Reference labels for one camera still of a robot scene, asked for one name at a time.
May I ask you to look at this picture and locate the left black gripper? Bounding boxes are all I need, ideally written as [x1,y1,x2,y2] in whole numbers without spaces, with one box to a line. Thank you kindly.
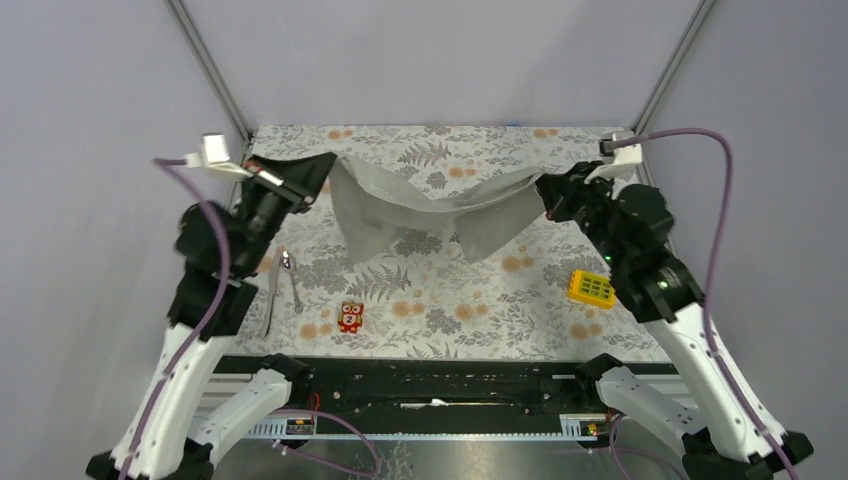
[237,151,339,274]

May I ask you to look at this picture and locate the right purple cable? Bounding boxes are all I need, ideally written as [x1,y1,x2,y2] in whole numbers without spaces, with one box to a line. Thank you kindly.
[597,128,803,480]

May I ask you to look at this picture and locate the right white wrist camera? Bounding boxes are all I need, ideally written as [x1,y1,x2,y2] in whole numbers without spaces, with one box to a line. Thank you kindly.
[584,139,644,184]

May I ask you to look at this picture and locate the grey cloth napkin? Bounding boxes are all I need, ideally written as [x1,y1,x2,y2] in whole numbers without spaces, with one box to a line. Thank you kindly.
[329,157,544,263]

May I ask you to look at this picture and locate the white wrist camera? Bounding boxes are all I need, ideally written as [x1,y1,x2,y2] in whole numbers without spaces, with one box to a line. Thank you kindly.
[584,139,644,184]
[183,133,253,181]

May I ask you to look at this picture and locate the yellow green toy window block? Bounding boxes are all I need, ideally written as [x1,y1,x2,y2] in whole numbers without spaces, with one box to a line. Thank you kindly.
[566,269,616,310]

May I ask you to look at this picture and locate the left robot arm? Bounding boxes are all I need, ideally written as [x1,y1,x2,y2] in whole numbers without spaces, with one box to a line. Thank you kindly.
[85,153,337,479]

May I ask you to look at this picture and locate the silver spoon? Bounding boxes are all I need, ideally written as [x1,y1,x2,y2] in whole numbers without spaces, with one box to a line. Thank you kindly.
[281,250,304,314]

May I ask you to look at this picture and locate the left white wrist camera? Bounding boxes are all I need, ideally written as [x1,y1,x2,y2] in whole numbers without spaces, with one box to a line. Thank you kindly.
[183,133,253,181]

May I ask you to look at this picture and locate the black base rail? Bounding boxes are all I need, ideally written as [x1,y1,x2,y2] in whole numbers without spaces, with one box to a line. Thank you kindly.
[221,354,674,437]

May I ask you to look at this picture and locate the red owl toy block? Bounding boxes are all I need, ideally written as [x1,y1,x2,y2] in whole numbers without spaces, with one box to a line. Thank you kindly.
[337,301,365,334]

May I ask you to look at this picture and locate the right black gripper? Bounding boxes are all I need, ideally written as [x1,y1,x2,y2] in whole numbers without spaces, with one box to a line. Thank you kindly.
[534,160,627,269]

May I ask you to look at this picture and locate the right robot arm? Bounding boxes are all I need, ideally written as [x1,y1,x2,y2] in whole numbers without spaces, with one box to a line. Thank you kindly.
[535,162,814,479]

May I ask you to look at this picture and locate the floral patterned tablecloth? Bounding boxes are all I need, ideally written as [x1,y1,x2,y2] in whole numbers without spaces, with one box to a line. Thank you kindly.
[230,126,666,363]

